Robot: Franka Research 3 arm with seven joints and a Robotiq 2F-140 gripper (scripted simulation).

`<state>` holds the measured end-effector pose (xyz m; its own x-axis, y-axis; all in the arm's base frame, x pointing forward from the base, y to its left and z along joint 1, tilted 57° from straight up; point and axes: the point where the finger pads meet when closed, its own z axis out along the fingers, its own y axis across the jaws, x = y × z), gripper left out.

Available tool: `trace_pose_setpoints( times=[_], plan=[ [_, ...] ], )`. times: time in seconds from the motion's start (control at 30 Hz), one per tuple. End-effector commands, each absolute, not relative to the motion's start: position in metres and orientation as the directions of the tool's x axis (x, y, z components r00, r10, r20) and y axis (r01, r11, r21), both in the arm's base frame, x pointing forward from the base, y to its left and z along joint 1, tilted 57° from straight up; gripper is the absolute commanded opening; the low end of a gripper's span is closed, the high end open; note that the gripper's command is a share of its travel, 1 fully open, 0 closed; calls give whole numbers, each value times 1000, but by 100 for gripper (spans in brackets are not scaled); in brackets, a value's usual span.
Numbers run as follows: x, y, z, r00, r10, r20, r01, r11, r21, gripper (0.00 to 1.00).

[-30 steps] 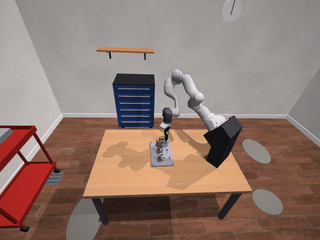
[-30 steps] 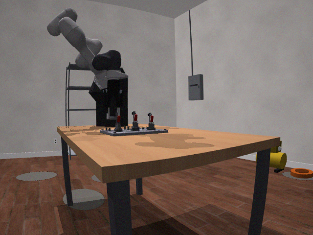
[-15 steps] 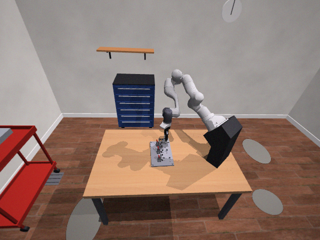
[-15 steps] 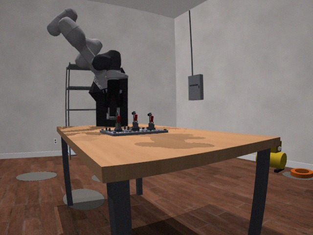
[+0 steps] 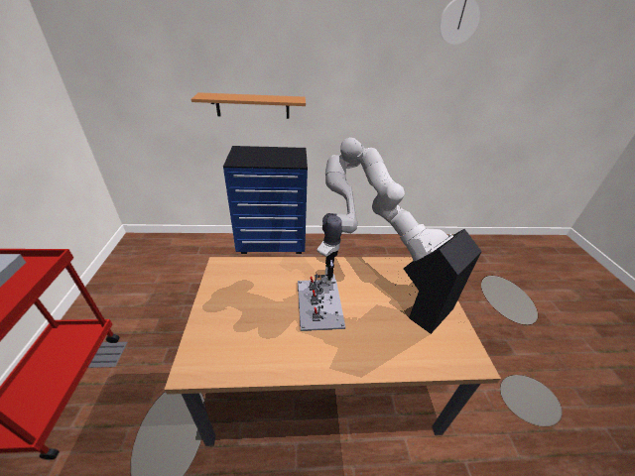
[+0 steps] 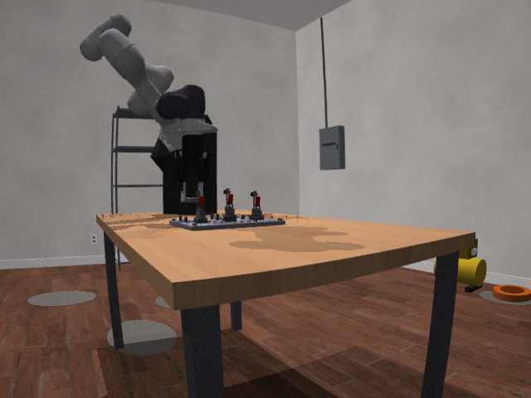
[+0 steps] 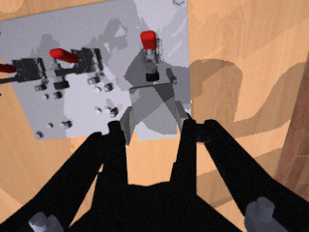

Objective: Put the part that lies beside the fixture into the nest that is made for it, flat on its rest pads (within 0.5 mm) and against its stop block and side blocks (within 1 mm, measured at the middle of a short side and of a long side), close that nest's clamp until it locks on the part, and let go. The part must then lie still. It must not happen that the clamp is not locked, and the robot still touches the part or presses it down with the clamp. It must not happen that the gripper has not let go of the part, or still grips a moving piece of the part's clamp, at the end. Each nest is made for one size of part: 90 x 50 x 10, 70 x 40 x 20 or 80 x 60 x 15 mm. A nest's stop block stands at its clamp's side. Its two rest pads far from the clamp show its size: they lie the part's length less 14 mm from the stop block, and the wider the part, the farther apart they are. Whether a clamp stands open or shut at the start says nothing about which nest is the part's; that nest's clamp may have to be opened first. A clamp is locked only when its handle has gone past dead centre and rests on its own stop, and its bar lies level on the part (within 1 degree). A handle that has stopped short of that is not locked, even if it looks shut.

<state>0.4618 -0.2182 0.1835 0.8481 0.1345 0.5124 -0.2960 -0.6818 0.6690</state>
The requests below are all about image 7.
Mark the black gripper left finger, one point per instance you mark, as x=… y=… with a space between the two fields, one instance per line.
x=54 y=207

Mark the grey metal fixture plate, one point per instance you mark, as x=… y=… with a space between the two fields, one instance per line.
x=114 y=28

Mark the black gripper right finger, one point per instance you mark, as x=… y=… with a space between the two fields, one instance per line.
x=267 y=205

